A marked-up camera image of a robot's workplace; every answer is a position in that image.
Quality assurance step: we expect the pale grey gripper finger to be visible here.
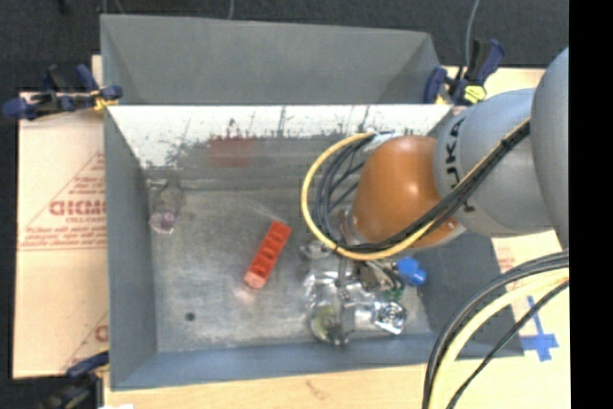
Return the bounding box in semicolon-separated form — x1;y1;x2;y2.
310;307;352;347
299;240;332;261

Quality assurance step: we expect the clear plastic bottle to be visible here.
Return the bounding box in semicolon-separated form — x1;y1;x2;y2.
303;270;344;307

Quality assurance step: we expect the red-brown flat block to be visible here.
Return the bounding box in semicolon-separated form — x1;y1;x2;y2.
243;220;293;289

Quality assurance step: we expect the blue cylinder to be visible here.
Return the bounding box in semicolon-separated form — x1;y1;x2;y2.
396;257;427;287

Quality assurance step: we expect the grey metal bin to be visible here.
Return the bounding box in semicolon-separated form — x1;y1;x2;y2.
99;13;524;392

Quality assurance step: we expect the brown cardboard board red print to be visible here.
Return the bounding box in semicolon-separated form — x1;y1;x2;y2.
11;103;111;380

